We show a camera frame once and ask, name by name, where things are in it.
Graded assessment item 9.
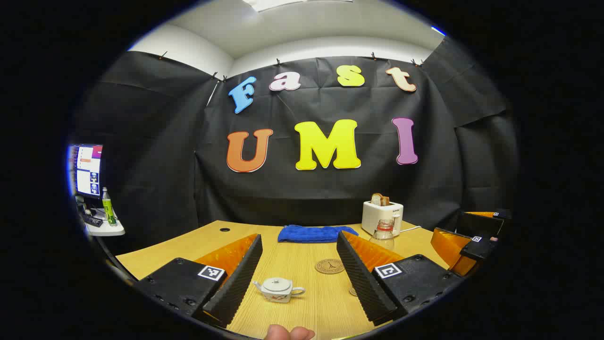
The black backdrop cloth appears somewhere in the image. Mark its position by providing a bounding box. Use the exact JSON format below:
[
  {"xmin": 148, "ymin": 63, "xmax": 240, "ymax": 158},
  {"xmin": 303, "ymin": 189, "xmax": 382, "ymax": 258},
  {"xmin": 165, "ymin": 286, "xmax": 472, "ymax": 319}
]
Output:
[{"xmin": 71, "ymin": 35, "xmax": 520, "ymax": 255}]

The computer monitor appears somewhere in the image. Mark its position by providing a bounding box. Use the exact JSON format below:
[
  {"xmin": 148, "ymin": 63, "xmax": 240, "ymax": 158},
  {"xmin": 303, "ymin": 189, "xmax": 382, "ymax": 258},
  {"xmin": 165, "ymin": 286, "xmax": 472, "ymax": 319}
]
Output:
[{"xmin": 68, "ymin": 144, "xmax": 103, "ymax": 198}]

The clear plastic water bottle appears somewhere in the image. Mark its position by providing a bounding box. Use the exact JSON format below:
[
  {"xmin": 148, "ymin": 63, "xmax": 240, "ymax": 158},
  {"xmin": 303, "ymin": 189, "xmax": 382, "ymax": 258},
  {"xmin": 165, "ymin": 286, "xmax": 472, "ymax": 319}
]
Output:
[{"xmin": 369, "ymin": 219, "xmax": 396, "ymax": 251}]

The white teacup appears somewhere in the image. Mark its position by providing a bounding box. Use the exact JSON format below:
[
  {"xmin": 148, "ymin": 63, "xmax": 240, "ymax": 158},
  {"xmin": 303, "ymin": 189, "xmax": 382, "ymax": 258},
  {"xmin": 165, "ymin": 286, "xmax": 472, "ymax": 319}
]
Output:
[{"xmin": 252, "ymin": 279, "xmax": 306, "ymax": 303}]

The white side table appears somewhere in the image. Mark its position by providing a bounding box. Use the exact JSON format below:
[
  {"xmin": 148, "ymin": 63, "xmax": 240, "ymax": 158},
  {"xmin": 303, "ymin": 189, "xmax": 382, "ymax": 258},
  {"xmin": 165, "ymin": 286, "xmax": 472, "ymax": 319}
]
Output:
[{"xmin": 84, "ymin": 208, "xmax": 126, "ymax": 237}]

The green drink bottle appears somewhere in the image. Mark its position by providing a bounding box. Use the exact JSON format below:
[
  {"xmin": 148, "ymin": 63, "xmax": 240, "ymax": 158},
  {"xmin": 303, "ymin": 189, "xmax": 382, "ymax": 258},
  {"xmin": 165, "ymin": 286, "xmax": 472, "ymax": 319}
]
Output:
[{"xmin": 102, "ymin": 187, "xmax": 117, "ymax": 226}]

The blue towel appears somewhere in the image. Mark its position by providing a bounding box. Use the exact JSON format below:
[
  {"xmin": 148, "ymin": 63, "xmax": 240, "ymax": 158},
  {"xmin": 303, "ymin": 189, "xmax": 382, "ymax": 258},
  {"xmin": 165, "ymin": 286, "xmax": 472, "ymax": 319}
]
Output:
[{"xmin": 277, "ymin": 225, "xmax": 359, "ymax": 244}]

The ceiling light panel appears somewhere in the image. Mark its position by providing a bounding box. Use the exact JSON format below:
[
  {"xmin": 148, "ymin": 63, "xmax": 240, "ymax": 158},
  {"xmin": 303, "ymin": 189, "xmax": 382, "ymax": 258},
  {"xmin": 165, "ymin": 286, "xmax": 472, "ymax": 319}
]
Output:
[{"xmin": 243, "ymin": 0, "xmax": 352, "ymax": 12}]

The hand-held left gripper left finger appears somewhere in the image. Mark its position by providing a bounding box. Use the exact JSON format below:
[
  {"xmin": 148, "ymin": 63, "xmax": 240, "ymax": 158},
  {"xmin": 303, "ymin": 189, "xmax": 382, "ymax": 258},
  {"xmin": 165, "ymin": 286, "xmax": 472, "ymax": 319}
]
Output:
[{"xmin": 134, "ymin": 233, "xmax": 263, "ymax": 330}]

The white toaster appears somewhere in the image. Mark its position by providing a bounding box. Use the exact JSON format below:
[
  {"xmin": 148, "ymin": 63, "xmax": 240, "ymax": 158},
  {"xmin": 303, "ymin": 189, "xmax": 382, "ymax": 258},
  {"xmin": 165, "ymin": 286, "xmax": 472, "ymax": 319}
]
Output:
[{"xmin": 361, "ymin": 200, "xmax": 404, "ymax": 237}]

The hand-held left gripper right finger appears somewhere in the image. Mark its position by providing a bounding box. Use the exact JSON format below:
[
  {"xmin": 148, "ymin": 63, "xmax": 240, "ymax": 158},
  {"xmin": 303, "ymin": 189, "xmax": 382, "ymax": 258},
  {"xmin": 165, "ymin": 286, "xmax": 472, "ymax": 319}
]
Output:
[{"xmin": 336, "ymin": 230, "xmax": 467, "ymax": 327}]

